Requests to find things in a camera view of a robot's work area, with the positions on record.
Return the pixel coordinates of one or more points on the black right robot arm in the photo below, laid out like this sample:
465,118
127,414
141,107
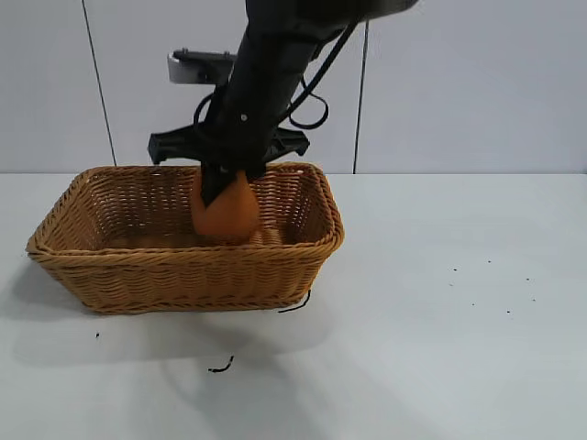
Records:
275,50

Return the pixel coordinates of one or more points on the tan woven wicker basket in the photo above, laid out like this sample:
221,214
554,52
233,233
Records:
174,279

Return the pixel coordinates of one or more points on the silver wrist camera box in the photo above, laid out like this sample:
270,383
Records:
183,71

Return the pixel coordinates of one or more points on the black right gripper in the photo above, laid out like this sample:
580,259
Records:
238,137

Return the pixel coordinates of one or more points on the bumpy orange fruit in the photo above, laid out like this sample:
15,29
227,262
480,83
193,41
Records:
234,217

